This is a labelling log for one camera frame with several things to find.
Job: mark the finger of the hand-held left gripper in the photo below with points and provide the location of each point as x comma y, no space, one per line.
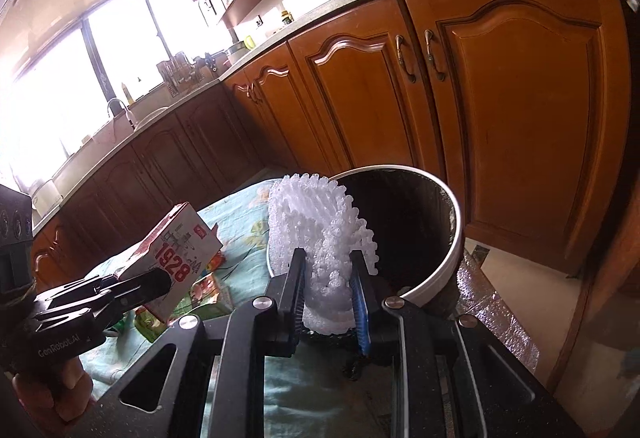
140,290
85,289

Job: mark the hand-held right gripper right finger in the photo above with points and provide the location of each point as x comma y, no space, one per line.
361,313

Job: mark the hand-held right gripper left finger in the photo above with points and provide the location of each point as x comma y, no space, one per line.
298,298

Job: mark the white foam fruit net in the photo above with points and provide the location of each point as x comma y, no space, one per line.
325,278

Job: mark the red and white carton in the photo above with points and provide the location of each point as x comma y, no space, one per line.
185,238

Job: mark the white rimmed trash bin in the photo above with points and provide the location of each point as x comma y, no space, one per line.
425,228

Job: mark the person's left hand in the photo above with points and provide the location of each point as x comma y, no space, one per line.
55,393

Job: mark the green snack packet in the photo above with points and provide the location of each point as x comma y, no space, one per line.
150,325
205,295

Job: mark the teal floral tablecloth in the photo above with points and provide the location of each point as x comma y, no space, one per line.
250,238

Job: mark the wooden base cabinet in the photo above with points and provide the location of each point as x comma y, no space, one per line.
165,167
500,117

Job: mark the silver foil sheet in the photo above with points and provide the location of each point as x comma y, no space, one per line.
490,308

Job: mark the curved sink faucet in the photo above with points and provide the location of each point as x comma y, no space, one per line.
131,118

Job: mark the kitchen window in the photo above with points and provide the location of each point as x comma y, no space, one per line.
50,92

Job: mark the knife rack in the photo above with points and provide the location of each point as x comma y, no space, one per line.
175,72

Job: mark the yellow green cup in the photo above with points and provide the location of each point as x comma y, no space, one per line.
249,42

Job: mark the jars and bottles on counter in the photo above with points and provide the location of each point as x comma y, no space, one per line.
286,18

